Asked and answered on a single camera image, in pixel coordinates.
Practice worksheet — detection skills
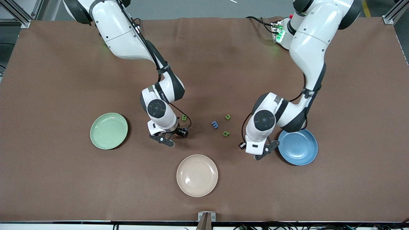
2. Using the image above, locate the left arm base control box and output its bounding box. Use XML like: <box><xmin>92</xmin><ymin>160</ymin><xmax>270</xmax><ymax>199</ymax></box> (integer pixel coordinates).
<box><xmin>271</xmin><ymin>20</ymin><xmax>285</xmax><ymax>44</ymax></box>

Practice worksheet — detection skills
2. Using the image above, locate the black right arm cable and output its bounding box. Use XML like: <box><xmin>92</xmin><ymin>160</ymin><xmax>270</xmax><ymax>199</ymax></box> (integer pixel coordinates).
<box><xmin>118</xmin><ymin>0</ymin><xmax>192</xmax><ymax>130</ymax></box>

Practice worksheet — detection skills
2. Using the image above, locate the blue plate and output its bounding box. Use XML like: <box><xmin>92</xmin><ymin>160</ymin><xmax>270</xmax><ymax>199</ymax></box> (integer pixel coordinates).
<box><xmin>277</xmin><ymin>129</ymin><xmax>319</xmax><ymax>166</ymax></box>

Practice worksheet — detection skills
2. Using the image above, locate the black cable on mat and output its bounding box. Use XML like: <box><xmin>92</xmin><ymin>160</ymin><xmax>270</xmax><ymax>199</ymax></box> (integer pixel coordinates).
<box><xmin>245</xmin><ymin>16</ymin><xmax>276</xmax><ymax>34</ymax></box>

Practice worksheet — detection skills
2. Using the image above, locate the green plate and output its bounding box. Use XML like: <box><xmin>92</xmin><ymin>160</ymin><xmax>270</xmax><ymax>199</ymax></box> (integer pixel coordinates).
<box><xmin>90</xmin><ymin>112</ymin><xmax>129</xmax><ymax>150</ymax></box>

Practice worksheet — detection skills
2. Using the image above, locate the beige plate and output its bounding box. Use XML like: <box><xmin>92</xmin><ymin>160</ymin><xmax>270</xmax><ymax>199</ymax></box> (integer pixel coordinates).
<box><xmin>176</xmin><ymin>154</ymin><xmax>219</xmax><ymax>197</ymax></box>

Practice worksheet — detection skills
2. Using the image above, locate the grey metal camera bracket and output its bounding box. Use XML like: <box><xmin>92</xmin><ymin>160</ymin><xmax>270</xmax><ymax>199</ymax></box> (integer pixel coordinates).
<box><xmin>198</xmin><ymin>211</ymin><xmax>216</xmax><ymax>230</ymax></box>

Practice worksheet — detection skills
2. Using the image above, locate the brown table mat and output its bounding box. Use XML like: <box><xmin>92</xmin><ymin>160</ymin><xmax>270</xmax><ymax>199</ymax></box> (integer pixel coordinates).
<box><xmin>0</xmin><ymin>17</ymin><xmax>409</xmax><ymax>223</ymax></box>

